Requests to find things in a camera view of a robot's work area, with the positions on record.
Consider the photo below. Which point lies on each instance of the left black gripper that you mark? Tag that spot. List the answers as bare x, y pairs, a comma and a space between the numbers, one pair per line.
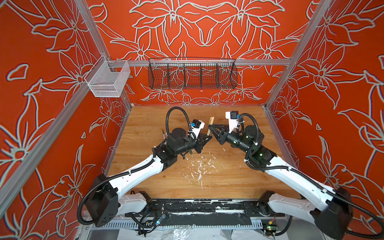
203, 137

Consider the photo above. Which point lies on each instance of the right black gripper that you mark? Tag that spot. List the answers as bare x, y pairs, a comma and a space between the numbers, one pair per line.
223, 135

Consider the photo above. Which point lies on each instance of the tan pen cap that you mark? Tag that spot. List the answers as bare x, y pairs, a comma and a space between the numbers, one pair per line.
211, 121

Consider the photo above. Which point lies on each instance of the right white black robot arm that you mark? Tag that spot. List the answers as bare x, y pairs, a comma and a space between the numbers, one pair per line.
320, 205

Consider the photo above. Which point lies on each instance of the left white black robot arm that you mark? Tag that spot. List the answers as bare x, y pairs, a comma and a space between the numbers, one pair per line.
106, 196

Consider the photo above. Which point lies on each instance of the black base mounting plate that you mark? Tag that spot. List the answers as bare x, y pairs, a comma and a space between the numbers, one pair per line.
246, 207

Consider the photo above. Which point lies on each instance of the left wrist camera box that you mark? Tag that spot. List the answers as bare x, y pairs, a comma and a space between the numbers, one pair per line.
195, 128

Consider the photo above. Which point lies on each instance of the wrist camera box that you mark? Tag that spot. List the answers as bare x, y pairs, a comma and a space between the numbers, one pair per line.
232, 118
195, 128

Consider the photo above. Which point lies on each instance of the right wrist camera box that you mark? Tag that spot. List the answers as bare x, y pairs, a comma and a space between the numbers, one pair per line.
232, 118

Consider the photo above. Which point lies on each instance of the black wire mesh basket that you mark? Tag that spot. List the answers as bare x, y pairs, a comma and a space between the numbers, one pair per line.
192, 74

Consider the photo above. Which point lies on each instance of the grey slotted cable duct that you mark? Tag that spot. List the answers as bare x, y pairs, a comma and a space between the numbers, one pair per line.
255, 224

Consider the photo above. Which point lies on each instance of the white wire mesh basket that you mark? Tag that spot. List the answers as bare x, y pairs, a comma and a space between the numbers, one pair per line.
105, 80

